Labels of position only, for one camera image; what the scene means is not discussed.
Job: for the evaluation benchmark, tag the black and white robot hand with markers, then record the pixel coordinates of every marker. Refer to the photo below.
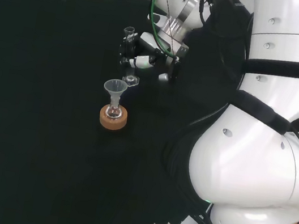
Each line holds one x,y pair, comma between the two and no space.
149,43

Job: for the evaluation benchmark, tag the clear glass graduated cylinder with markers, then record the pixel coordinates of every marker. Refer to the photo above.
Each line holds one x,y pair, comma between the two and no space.
130,80

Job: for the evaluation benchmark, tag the clear plastic funnel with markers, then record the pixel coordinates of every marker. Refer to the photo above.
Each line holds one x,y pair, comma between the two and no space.
115,86

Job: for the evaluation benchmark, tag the clear round-bottom flask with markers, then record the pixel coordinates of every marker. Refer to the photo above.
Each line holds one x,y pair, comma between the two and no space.
113,113

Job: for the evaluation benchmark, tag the black bench cloth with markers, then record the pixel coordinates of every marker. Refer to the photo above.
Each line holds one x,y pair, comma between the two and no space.
39,99

